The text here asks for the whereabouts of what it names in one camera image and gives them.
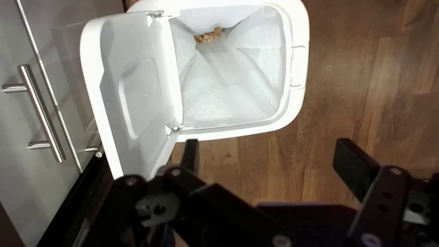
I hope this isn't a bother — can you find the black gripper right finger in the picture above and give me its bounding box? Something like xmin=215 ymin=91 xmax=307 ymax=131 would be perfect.
xmin=332 ymin=138 xmax=439 ymax=247

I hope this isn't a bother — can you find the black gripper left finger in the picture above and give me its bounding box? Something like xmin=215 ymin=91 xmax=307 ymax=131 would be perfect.
xmin=84 ymin=138 xmax=293 ymax=247

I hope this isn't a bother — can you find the large white garlic clove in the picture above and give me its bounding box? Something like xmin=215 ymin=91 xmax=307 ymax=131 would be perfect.
xmin=193 ymin=26 xmax=228 ymax=46

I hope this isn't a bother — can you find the white bin liner bag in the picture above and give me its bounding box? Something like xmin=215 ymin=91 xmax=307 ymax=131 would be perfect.
xmin=170 ymin=4 xmax=287 ymax=129

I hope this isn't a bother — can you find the white lidded trash bin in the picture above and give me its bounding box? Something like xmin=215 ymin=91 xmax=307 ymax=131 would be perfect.
xmin=79 ymin=0 xmax=313 ymax=181

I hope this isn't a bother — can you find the white drawer cabinet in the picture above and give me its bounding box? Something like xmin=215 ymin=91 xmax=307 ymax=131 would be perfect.
xmin=0 ymin=0 xmax=125 ymax=247

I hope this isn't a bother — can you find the silver drawer handle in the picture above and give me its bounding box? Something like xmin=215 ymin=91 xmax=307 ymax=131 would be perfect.
xmin=1 ymin=63 xmax=67 ymax=164

